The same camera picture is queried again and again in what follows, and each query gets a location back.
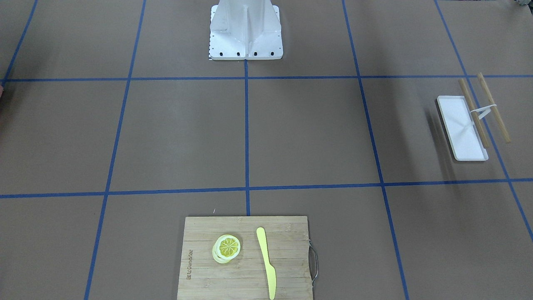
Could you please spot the yellow lemon slice toy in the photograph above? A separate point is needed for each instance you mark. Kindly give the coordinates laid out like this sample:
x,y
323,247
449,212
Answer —
x,y
226,248

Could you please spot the bamboo cutting board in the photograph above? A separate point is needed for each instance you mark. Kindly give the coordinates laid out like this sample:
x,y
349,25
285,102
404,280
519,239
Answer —
x,y
244,277

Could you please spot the yellow plastic knife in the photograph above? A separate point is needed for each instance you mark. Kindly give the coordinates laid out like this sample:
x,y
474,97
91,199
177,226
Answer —
x,y
269,268

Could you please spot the white rectangular tray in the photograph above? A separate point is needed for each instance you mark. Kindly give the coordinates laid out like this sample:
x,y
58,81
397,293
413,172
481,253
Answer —
x,y
460,129

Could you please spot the lower wooden stick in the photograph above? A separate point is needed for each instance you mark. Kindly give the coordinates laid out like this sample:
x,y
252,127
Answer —
x,y
474,114

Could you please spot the wooden stick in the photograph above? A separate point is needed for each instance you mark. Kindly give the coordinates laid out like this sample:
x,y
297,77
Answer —
x,y
474,114
494,108

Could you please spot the upper wooden stick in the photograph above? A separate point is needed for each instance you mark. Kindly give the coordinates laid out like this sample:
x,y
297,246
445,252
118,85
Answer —
x,y
494,108

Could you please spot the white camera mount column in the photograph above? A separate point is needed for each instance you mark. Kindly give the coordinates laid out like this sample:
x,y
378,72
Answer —
x,y
245,30

